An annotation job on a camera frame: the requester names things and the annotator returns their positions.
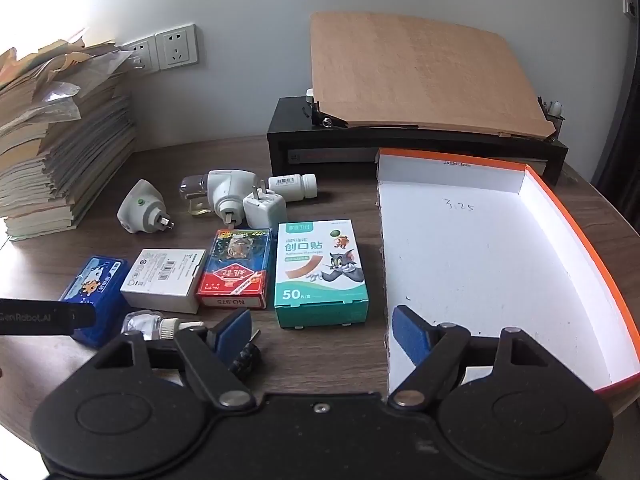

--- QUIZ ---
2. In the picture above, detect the white round plug-in device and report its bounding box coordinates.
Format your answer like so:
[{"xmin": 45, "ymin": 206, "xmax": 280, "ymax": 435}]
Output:
[{"xmin": 117, "ymin": 179, "xmax": 176, "ymax": 235}]

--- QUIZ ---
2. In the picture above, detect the clear liquid refill bottle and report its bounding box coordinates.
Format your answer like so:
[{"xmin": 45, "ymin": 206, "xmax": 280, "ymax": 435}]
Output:
[{"xmin": 121, "ymin": 311, "xmax": 206, "ymax": 345}]

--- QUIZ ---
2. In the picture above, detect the white pill bottle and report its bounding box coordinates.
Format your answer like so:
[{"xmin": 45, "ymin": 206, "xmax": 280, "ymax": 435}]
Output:
[{"xmin": 268, "ymin": 173, "xmax": 319, "ymax": 201}]

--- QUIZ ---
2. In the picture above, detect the dark curtain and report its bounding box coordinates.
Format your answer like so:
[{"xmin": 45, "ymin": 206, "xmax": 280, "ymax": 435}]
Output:
[{"xmin": 590, "ymin": 0, "xmax": 640, "ymax": 211}]

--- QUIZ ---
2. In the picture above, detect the black desk shelf riser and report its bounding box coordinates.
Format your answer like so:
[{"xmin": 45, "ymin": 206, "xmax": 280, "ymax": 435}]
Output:
[{"xmin": 266, "ymin": 96, "xmax": 570, "ymax": 187}]

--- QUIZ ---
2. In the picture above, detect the stack of papers and books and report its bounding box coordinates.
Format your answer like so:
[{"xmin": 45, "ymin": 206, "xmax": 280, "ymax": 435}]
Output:
[{"xmin": 0, "ymin": 39, "xmax": 139, "ymax": 242}]

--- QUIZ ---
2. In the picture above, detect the red playing card box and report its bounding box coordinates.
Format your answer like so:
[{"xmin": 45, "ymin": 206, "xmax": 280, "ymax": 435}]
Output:
[{"xmin": 195, "ymin": 228, "xmax": 274, "ymax": 311}]

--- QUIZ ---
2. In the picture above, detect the white wall socket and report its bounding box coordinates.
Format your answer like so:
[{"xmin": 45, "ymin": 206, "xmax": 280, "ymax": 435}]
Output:
[
  {"xmin": 120, "ymin": 36, "xmax": 160, "ymax": 74},
  {"xmin": 154, "ymin": 23, "xmax": 200, "ymax": 71}
]

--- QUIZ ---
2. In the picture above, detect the white charger plug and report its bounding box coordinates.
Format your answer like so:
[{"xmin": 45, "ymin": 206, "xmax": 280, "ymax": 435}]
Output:
[{"xmin": 242, "ymin": 187, "xmax": 288, "ymax": 227}]

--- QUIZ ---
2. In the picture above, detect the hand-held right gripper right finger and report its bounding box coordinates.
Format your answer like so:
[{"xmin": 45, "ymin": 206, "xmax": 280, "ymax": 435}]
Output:
[{"xmin": 387, "ymin": 305, "xmax": 548, "ymax": 408}]

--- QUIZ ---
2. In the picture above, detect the wooden reading board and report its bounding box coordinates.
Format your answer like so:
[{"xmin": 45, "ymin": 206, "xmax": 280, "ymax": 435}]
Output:
[{"xmin": 309, "ymin": 11, "xmax": 557, "ymax": 142}]

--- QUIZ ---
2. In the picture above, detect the orange and white cardboard box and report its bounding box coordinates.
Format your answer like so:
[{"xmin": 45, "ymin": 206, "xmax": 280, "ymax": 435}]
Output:
[{"xmin": 375, "ymin": 148, "xmax": 640, "ymax": 397}]

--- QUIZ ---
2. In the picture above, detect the blue tin box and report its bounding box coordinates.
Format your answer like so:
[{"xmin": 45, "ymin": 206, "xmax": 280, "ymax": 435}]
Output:
[{"xmin": 59, "ymin": 256, "xmax": 132, "ymax": 348}]

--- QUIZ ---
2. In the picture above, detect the green bandage box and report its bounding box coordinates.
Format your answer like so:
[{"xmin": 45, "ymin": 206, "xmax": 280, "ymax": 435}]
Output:
[{"xmin": 274, "ymin": 219, "xmax": 370, "ymax": 330}]

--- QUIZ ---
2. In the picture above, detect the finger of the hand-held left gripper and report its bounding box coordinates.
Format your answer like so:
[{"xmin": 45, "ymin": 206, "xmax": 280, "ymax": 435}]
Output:
[{"xmin": 0, "ymin": 297, "xmax": 99, "ymax": 337}]

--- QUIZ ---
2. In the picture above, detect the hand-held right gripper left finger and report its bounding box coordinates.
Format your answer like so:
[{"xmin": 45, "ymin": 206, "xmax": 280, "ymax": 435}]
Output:
[{"xmin": 92, "ymin": 308, "xmax": 256, "ymax": 408}]

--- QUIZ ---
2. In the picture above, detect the white mosquito repellent heater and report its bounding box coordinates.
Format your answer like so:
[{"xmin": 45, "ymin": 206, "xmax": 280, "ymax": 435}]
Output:
[{"xmin": 179, "ymin": 169, "xmax": 258, "ymax": 226}]

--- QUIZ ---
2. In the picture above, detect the small white cardboard box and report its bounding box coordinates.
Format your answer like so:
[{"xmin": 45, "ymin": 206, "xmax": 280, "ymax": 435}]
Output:
[{"xmin": 120, "ymin": 249, "xmax": 208, "ymax": 315}]

